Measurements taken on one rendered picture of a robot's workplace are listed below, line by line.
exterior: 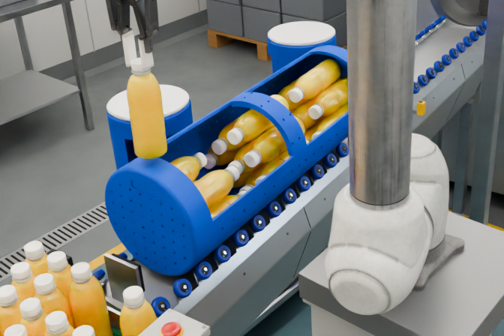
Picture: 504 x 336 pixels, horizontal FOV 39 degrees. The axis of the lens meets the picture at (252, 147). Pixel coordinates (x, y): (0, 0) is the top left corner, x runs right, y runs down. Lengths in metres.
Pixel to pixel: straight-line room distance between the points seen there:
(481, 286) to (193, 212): 0.61
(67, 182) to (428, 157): 3.04
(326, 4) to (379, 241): 3.96
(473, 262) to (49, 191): 2.95
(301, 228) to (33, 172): 2.61
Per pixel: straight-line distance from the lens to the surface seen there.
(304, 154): 1.86
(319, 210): 2.04
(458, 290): 1.46
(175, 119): 2.31
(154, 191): 1.57
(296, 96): 2.01
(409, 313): 1.41
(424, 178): 1.34
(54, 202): 3.99
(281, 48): 2.83
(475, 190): 2.80
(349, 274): 1.18
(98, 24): 5.68
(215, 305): 1.73
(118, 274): 1.63
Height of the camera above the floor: 1.99
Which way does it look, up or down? 28 degrees down
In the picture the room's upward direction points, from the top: 4 degrees counter-clockwise
